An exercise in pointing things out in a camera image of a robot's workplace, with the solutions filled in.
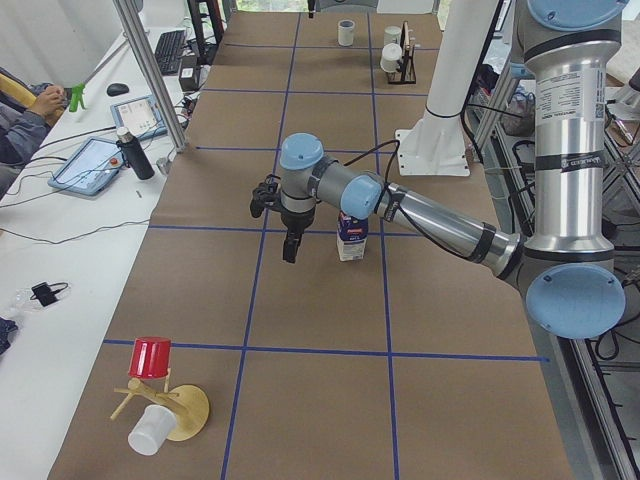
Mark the black power supply box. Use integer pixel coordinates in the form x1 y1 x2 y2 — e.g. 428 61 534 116
178 55 209 92

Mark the blue teach pendant near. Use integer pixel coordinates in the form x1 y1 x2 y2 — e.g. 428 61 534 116
48 137 124 197

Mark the black cable on white table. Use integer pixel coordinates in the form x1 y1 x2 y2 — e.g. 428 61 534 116
0 119 152 246

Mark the wooden mug tree stand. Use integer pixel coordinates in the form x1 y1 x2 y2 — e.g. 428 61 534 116
110 375 210 442

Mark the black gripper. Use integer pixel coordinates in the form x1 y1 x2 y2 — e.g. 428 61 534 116
280 206 314 264

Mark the red plastic cup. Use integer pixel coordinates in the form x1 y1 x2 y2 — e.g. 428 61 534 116
128 336 171 379

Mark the white cup lower in rack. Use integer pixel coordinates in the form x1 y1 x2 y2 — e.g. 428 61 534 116
380 43 403 73

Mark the black keyboard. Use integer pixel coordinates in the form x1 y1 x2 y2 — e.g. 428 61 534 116
154 30 186 76

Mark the white cup in rack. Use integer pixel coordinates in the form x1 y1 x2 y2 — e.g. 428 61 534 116
383 25 402 46
380 43 403 73

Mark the black computer mouse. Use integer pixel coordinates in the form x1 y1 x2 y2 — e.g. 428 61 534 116
106 82 129 97

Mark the green plastic clamp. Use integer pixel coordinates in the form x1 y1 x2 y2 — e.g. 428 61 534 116
68 83 85 112

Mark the black wire cup rack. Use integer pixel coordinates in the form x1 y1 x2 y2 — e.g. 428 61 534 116
385 21 417 85

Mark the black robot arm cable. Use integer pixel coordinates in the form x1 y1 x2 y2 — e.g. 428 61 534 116
344 139 476 261

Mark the aluminium frame post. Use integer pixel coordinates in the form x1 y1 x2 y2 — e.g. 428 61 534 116
113 0 187 153

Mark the white mug with dark inside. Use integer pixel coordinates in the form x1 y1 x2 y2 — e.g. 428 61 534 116
337 19 355 47

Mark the small black adapter with cable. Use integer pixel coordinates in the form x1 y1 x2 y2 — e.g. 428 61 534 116
31 282 69 307

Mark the blue teach pendant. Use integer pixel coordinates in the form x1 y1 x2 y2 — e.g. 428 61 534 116
48 137 124 197
110 94 167 140

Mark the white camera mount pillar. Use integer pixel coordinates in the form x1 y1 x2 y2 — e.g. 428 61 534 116
396 0 501 177

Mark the blue white milk carton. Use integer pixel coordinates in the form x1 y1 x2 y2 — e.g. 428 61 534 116
336 211 369 261

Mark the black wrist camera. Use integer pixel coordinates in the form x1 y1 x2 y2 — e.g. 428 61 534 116
249 174 282 218

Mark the blue teach pendant far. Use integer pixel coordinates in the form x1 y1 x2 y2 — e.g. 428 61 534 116
110 94 167 140

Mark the white cup on wooden stand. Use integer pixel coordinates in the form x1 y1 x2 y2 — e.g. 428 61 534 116
127 404 177 456

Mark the black water bottle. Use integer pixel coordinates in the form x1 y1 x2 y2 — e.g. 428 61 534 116
116 126 154 180

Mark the seated person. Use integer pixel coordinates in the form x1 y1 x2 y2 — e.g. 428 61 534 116
1 68 68 196

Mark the white cup upper in rack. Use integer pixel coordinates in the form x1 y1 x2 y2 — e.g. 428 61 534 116
383 25 402 46

